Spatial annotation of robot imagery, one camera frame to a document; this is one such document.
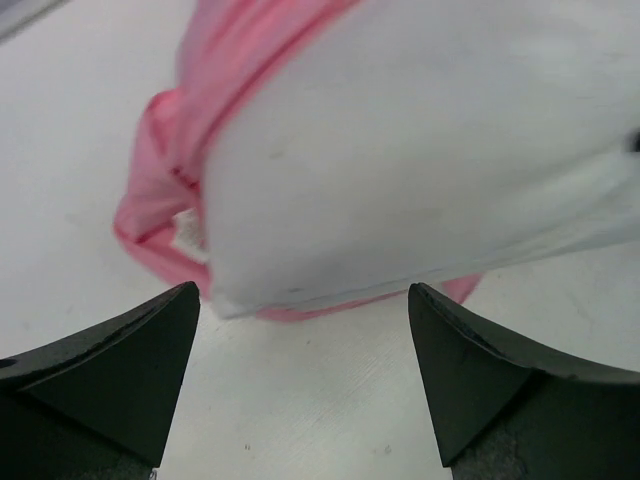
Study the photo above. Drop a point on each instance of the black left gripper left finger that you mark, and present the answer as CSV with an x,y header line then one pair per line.
x,y
99,404

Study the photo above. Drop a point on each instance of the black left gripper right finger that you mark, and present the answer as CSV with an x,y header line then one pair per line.
x,y
504,406

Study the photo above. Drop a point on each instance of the white pillow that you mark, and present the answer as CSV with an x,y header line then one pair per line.
x,y
423,141

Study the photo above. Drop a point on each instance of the pink rose-print pillowcase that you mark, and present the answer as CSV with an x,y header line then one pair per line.
x,y
230,50

